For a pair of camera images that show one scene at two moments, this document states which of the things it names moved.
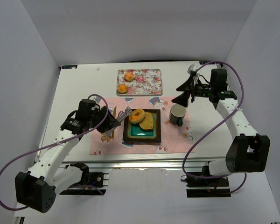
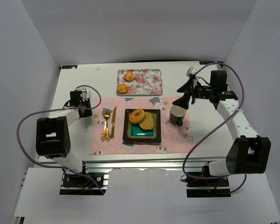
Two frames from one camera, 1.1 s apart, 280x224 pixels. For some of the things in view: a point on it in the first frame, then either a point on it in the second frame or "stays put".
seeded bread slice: x=147 y=123 stays put
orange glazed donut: x=136 y=116 stays put
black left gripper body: x=108 y=121 to x=87 y=112
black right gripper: x=192 y=91 stays put
